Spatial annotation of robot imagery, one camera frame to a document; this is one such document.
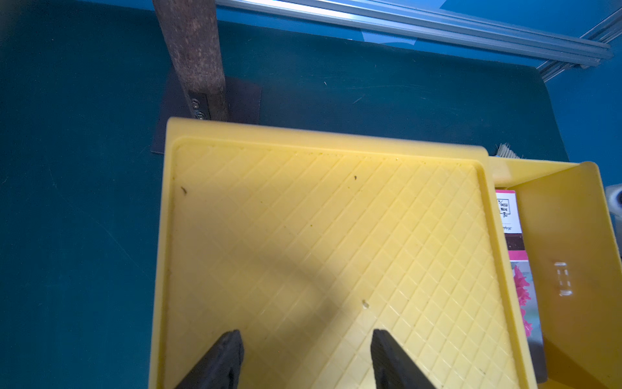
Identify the yellow top drawer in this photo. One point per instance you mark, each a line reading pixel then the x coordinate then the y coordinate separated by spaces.
pixel 576 265

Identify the yellow plastic drawer cabinet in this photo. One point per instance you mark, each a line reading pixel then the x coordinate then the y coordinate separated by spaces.
pixel 306 242

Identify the pink hollyhock seed bag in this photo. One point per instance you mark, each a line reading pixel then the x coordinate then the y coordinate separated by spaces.
pixel 523 280

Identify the aluminium frame rail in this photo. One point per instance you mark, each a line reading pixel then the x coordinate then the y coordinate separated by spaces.
pixel 440 26

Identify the pink blossom artificial tree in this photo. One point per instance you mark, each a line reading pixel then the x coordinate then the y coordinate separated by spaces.
pixel 191 35

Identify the dark tree base plate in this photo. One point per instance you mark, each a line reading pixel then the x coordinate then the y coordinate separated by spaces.
pixel 243 98

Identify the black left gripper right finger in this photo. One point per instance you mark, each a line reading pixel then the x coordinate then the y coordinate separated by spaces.
pixel 393 368

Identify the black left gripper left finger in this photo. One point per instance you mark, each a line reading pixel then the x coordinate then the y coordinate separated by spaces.
pixel 219 367

